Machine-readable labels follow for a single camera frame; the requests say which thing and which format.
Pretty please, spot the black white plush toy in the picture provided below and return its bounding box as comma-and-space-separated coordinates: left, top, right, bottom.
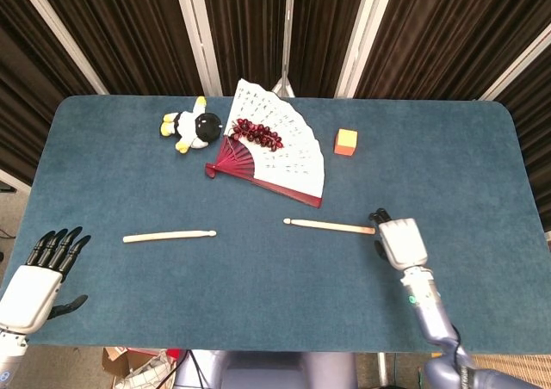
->
160, 96, 224, 154

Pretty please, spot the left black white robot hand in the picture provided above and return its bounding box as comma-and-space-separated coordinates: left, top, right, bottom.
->
0, 226, 92, 335

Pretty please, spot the thin white pole stand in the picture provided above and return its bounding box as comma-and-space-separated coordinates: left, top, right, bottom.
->
270, 0, 299, 98

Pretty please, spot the white patterned bag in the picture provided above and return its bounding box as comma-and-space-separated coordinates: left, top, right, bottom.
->
112, 349, 178, 389

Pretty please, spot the cardboard box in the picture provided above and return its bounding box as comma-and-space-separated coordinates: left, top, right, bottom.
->
102, 346, 131, 378

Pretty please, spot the red grape bunch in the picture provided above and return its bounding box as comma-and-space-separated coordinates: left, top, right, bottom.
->
229, 117, 285, 152

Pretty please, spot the woven straw mat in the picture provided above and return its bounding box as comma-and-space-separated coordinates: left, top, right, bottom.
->
471, 353, 551, 384

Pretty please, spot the orange yellow cube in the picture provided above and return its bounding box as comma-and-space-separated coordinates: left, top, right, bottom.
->
333, 128, 359, 157

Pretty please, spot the black cable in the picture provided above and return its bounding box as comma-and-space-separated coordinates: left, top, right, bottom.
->
183, 349, 204, 389

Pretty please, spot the red white folding fan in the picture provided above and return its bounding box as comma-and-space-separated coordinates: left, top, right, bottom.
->
204, 77, 326, 210

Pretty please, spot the wooden drumstick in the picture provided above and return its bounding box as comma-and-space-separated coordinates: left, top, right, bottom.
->
282, 218, 376, 236
122, 229, 218, 244

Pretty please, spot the white frame post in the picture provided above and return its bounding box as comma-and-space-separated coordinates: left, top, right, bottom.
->
171, 0, 223, 97
334, 0, 385, 98
11, 0, 109, 96
479, 22, 551, 102

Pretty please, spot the blue felt table mat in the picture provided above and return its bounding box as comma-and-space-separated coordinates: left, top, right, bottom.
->
9, 95, 551, 356

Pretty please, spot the dark brown curtain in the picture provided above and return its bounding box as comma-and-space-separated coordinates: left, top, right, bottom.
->
0, 0, 551, 235

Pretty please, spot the grey robot torso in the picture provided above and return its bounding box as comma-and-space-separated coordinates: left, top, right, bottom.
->
174, 349, 359, 389

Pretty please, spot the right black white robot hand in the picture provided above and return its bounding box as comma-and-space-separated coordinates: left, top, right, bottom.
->
368, 207, 430, 272

